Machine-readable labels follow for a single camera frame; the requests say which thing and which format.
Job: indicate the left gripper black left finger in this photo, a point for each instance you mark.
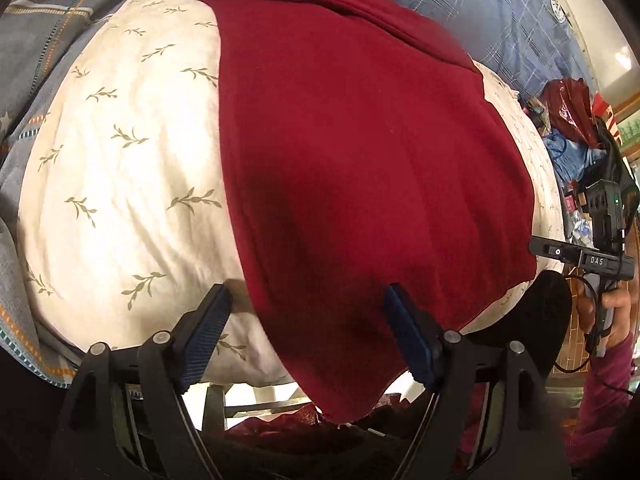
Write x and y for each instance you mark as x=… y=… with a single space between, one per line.
x=124 y=417

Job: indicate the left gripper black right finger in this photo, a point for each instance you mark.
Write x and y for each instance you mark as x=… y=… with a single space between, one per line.
x=488 y=415

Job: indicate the red knit sweater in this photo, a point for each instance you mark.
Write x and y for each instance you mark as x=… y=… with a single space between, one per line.
x=358 y=150

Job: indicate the magenta right sleeve forearm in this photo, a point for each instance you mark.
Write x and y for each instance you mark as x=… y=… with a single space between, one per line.
x=603 y=403

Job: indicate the person's right hand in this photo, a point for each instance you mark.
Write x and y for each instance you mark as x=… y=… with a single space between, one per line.
x=619 y=302

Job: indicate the blue cloth pile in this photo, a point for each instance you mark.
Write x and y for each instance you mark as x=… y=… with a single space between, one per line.
x=570 y=159

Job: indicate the red plastic bag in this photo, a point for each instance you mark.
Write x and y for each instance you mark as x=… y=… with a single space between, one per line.
x=569 y=108

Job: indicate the cream leaf-print pillow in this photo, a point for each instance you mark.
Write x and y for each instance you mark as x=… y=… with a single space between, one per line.
x=304 y=153

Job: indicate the blue plaid quilt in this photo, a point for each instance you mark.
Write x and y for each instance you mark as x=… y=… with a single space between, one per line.
x=527 y=43

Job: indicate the grey star-pattern bedsheet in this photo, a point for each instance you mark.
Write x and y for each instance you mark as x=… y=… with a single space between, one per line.
x=35 y=85

